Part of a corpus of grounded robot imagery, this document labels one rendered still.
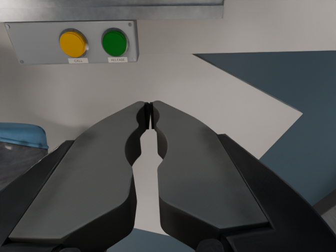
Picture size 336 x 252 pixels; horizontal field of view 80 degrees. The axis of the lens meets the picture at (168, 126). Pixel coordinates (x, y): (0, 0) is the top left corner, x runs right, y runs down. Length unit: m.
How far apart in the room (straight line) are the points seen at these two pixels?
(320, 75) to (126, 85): 1.53
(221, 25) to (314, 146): 1.85
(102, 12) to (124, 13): 0.04
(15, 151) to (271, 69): 1.49
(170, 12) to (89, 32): 0.14
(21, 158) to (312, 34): 0.63
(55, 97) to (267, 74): 1.36
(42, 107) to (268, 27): 0.57
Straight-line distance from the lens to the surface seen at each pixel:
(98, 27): 0.39
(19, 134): 0.40
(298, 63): 1.69
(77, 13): 0.40
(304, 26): 0.58
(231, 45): 0.51
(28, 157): 0.42
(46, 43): 0.42
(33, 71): 0.57
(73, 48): 0.40
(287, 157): 2.17
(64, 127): 0.62
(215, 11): 0.39
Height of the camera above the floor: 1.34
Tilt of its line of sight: 57 degrees down
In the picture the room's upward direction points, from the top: 174 degrees clockwise
